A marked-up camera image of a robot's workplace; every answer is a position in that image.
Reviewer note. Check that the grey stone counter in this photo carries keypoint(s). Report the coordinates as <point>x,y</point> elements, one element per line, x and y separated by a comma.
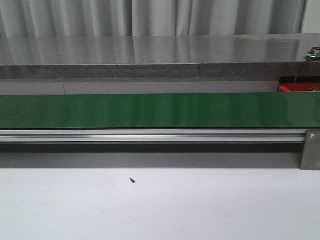
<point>142,57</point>

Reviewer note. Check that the red plastic tray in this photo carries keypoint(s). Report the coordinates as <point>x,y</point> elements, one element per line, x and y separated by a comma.
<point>302,84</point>

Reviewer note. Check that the green conveyor belt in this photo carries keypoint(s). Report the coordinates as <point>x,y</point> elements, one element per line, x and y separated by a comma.
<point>172,110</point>

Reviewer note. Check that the small green circuit board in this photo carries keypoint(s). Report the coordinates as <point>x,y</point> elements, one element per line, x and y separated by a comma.
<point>313,54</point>

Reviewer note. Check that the grey curtain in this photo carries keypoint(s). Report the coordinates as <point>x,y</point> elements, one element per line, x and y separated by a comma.
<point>136,18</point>

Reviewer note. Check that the aluminium conveyor frame rail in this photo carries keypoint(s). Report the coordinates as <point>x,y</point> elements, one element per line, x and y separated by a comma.
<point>152,135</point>

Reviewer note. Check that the steel conveyor end bracket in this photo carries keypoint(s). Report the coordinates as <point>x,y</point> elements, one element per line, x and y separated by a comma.
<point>311,151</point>

